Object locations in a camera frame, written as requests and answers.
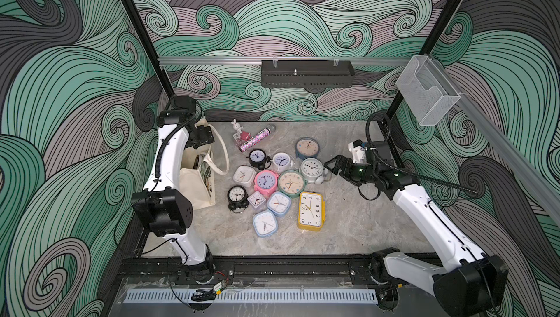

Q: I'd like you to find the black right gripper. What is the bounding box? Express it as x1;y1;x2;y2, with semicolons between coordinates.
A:
324;155;377;184

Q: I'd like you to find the white twin-bell alarm clock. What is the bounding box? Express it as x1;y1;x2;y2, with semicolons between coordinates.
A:
299;158;328;184

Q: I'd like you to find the cream floral canvas bag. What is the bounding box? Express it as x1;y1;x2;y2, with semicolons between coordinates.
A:
179;118;230;210

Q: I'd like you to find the yellow rectangular alarm clock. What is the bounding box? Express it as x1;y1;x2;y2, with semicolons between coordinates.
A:
297;191;326;232

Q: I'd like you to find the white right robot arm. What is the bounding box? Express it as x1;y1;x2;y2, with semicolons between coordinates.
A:
325;140;508;316

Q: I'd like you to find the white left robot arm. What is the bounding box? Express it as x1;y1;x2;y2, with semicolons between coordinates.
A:
131;95;214;276

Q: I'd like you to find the blue round alarm clock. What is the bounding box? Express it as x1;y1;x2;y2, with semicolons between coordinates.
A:
295;137;320;160

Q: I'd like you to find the green round alarm clock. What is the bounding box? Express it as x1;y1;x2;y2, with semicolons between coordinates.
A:
278;170;306;198

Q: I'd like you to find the small white round clock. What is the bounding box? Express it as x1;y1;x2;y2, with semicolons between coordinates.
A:
271;152;294;174

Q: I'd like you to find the white square alarm clock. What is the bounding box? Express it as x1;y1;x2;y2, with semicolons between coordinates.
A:
233;165;257;187

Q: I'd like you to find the small black twin-bell clock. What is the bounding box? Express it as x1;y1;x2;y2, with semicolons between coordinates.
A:
248;149;271;170

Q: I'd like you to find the light blue square clock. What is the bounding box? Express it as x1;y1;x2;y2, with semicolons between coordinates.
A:
267;191;292;217

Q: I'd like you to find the black twin-bell alarm clock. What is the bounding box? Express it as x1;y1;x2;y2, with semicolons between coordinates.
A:
227;186;249;213

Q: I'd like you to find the pink twin-bell alarm clock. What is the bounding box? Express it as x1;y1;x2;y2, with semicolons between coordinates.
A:
254;170;278;199

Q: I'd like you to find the small pink square clock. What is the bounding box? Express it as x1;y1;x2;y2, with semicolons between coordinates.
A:
247;191;267;210

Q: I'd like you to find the blue square alarm clock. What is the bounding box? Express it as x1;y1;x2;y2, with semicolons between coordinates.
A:
252;210;279;238

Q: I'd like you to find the white bunny figurine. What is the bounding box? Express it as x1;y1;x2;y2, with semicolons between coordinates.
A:
231;119;243;141

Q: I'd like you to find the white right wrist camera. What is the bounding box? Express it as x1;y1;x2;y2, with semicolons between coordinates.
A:
348;140;367;165

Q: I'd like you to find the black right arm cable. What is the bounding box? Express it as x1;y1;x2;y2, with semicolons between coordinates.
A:
365;112;478;197

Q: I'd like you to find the aluminium back rail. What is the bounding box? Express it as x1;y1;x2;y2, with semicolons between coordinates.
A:
157;56;411;67

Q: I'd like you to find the aluminium rail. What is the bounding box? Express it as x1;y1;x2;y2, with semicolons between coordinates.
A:
157;56;411;67
430;58;559;224

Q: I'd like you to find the black perforated wall shelf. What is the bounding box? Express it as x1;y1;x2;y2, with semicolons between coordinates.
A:
260;61;356;93

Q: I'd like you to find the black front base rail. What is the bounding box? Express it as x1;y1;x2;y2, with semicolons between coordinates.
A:
117;254;443;286

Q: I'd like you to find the clear plastic wall holder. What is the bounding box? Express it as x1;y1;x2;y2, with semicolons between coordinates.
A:
396;55;460;127

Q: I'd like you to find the aluminium right rail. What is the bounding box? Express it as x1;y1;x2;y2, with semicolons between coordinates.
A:
430;58;559;224

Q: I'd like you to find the white slotted cable duct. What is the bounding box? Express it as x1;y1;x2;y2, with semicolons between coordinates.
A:
123;289;378;305

